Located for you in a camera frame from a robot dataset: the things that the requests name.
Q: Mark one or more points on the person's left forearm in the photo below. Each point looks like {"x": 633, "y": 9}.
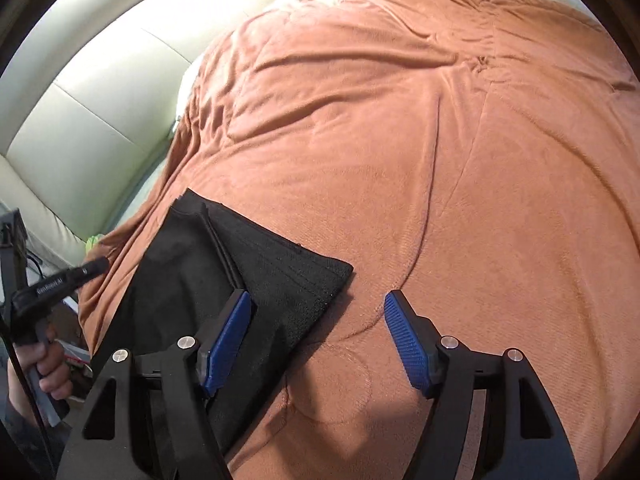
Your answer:
{"x": 25, "y": 440}

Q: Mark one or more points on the black metal stand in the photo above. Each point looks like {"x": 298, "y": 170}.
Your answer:
{"x": 12, "y": 245}

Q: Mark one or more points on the green cloth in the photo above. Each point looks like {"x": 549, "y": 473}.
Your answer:
{"x": 93, "y": 243}

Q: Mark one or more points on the orange blanket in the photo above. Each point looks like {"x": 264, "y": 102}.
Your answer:
{"x": 425, "y": 160}

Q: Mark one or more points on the person's left hand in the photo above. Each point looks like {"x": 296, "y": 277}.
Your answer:
{"x": 52, "y": 367}

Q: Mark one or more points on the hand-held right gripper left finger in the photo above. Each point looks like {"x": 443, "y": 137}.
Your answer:
{"x": 227, "y": 345}

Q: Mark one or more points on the cream leather headboard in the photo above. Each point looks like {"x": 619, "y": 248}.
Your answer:
{"x": 100, "y": 100}

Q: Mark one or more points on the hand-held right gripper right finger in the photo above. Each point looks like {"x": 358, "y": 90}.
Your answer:
{"x": 407, "y": 340}

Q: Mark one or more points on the black garment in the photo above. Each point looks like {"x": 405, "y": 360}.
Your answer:
{"x": 280, "y": 280}

